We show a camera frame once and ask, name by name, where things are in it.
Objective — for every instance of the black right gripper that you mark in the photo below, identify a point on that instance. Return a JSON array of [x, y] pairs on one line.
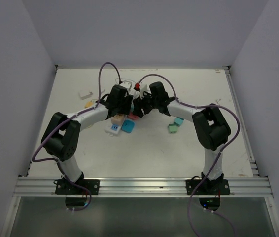
[[139, 104]]

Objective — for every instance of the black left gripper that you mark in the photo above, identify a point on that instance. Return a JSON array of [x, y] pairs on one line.
[[127, 99]]

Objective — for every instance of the beige dragon charger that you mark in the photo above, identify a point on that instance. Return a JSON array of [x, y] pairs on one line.
[[118, 119]]

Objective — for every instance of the pink charger plug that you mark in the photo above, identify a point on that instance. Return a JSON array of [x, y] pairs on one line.
[[132, 116]]

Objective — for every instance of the blue charger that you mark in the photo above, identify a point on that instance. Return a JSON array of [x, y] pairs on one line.
[[128, 126]]

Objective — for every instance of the white power strip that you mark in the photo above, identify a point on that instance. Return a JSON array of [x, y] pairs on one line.
[[112, 129]]

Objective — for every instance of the yellow charger plug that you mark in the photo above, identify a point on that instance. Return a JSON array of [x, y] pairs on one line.
[[89, 104]]

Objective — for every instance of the light blue charger plug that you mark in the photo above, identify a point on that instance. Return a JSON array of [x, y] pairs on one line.
[[178, 121]]

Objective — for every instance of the silver honor charger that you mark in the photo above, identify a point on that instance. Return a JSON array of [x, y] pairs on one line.
[[85, 94]]

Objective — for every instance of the mint green charger plug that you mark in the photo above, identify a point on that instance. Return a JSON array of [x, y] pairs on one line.
[[172, 128]]

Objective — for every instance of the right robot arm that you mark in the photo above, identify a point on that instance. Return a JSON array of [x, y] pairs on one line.
[[211, 128]]

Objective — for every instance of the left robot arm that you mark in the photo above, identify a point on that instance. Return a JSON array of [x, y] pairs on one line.
[[60, 139]]

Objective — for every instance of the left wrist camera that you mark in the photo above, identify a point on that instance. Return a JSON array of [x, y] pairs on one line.
[[127, 84]]

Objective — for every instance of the aluminium frame rail right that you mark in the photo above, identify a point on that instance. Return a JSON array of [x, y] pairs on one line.
[[249, 152]]

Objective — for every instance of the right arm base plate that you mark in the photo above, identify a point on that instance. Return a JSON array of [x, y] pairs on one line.
[[219, 186]]

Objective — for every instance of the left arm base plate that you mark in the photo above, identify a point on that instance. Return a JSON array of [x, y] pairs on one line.
[[64, 187]]

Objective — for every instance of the aluminium front rail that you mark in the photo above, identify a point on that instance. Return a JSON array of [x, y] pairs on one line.
[[140, 187]]

